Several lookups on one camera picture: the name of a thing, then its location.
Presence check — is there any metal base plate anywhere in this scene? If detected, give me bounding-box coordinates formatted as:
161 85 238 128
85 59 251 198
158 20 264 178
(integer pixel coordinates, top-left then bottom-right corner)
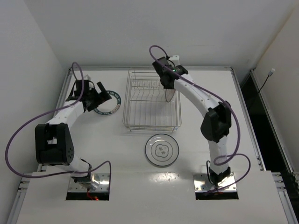
68 173 110 193
193 173 237 193

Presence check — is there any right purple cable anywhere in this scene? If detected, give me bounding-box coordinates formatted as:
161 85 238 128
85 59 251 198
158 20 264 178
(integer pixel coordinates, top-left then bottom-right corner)
149 45 251 195

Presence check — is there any orange sunburst pattern plate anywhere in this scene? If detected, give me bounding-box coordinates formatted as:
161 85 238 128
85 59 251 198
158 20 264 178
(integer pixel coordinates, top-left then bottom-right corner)
165 89 176 103

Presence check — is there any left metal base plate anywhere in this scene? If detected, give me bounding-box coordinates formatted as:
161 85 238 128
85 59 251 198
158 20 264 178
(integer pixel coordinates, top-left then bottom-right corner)
68 173 110 193

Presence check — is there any purple cable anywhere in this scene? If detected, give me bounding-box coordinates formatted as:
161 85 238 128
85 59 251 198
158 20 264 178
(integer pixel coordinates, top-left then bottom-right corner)
149 45 251 195
5 62 112 179

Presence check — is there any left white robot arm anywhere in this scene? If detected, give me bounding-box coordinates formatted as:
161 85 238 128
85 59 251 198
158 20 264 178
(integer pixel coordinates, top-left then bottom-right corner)
35 79 111 190

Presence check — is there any clear glass floral plate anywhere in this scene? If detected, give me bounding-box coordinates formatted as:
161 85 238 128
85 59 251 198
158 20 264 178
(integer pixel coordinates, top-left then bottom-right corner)
144 133 179 168

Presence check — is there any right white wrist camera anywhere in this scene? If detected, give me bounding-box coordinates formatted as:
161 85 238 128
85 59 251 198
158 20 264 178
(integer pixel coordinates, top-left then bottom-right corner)
168 55 180 67

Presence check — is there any black cable white connector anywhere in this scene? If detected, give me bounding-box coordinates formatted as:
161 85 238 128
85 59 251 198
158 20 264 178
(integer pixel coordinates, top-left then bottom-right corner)
257 68 275 94

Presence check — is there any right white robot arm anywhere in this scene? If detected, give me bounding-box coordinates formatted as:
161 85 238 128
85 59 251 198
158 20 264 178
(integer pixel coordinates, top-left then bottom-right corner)
152 57 231 186

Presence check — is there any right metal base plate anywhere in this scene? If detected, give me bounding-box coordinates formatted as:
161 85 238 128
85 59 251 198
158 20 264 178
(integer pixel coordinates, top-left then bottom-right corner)
193 173 237 193

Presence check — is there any silver wire dish rack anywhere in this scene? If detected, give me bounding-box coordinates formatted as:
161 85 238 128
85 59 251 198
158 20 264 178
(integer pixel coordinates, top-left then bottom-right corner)
122 69 182 133

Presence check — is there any blue rimmed white plate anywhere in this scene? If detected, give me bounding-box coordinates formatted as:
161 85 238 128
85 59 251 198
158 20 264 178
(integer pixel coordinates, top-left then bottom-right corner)
93 90 121 115

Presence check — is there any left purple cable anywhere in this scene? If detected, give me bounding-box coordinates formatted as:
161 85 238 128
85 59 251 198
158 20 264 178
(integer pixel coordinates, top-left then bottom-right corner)
5 62 112 179

